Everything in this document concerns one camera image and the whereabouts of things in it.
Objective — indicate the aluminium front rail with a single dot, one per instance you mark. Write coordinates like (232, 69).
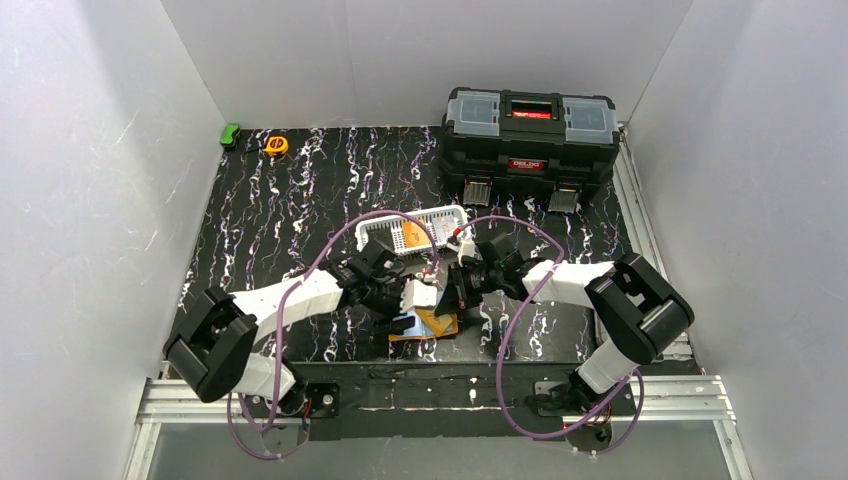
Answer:
(664, 397)

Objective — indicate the orange leather card holder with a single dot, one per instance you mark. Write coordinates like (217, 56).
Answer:
(422, 324)

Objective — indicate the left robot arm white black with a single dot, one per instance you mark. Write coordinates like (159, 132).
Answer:
(211, 348)

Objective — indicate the white patterned card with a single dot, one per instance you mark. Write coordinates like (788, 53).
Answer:
(444, 228)

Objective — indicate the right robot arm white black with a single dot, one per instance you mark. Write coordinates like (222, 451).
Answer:
(639, 309)

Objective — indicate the green small object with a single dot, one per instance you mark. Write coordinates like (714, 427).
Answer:
(229, 137)

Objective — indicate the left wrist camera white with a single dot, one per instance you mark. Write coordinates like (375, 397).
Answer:
(418, 295)

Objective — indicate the aluminium right rail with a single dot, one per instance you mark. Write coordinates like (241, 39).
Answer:
(634, 206)

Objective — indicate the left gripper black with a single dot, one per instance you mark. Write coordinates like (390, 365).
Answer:
(395, 295)

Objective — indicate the yellow tape measure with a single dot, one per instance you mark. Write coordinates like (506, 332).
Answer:
(276, 145)

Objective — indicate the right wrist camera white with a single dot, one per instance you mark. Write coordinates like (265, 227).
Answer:
(462, 242)

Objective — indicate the white plastic basket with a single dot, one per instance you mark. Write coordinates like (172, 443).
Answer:
(387, 228)

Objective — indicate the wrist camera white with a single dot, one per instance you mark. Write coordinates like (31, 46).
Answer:
(418, 295)
(462, 242)

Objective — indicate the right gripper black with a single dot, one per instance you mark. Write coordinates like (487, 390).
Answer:
(460, 291)

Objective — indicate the black red toolbox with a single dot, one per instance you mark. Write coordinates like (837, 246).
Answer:
(558, 149)

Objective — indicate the aluminium rail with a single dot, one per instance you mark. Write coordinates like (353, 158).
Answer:
(634, 206)
(664, 397)

